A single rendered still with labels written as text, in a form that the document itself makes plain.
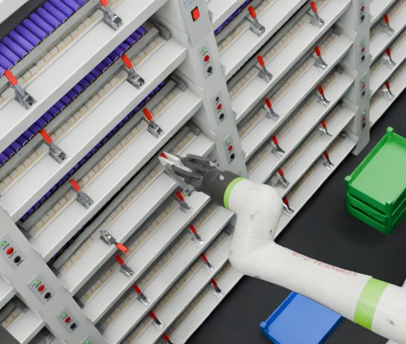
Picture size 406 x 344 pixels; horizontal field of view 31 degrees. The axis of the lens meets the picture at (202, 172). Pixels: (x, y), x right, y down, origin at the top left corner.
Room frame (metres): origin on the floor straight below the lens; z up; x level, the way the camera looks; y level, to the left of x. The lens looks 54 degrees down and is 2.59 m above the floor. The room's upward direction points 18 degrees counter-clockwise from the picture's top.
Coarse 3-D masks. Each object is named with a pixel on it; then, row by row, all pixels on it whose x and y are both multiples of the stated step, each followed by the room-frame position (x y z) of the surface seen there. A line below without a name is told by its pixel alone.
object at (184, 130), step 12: (180, 132) 1.37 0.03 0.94; (168, 144) 1.34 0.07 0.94; (156, 156) 1.31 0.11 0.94; (144, 168) 1.28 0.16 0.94; (132, 180) 1.25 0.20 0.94; (120, 192) 1.23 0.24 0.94; (120, 204) 1.21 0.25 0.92; (108, 216) 1.18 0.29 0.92; (96, 228) 1.15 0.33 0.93; (84, 240) 1.12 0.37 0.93; (72, 252) 1.09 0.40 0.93; (60, 264) 1.07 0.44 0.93
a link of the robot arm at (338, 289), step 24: (240, 240) 0.91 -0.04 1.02; (264, 240) 0.89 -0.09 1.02; (240, 264) 0.87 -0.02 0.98; (264, 264) 0.84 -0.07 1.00; (288, 264) 0.82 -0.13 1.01; (312, 264) 0.80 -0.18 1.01; (288, 288) 0.78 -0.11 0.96; (312, 288) 0.74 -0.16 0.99; (336, 288) 0.71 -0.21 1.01; (360, 288) 0.69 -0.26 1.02; (336, 312) 0.68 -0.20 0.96
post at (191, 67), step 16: (176, 0) 1.34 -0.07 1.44; (176, 16) 1.34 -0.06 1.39; (208, 16) 1.38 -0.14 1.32; (192, 48) 1.34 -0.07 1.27; (192, 64) 1.33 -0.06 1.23; (192, 80) 1.35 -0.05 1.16; (208, 80) 1.35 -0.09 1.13; (224, 80) 1.38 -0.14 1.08; (208, 96) 1.34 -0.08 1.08; (224, 96) 1.38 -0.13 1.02; (208, 112) 1.34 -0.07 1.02; (208, 128) 1.34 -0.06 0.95; (224, 128) 1.36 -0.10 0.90; (240, 144) 1.38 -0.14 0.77; (224, 160) 1.34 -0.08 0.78; (240, 160) 1.38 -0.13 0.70
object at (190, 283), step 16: (224, 240) 1.35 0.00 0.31; (208, 256) 1.30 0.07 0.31; (224, 256) 1.29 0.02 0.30; (192, 272) 1.26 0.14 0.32; (208, 272) 1.25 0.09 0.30; (176, 288) 1.22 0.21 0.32; (192, 288) 1.21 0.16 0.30; (160, 304) 1.18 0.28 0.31; (176, 304) 1.17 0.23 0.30; (144, 320) 1.14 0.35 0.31; (160, 320) 1.13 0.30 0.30; (128, 336) 1.10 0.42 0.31; (144, 336) 1.09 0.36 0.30; (160, 336) 1.10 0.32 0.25
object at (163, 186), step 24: (192, 120) 1.39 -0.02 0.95; (192, 144) 1.34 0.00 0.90; (144, 192) 1.23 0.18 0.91; (168, 192) 1.22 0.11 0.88; (96, 216) 1.19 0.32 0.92; (120, 216) 1.17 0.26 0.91; (144, 216) 1.16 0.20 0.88; (96, 240) 1.12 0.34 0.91; (120, 240) 1.11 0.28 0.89; (48, 264) 1.07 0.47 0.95; (96, 264) 1.06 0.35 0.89; (72, 288) 1.01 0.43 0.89
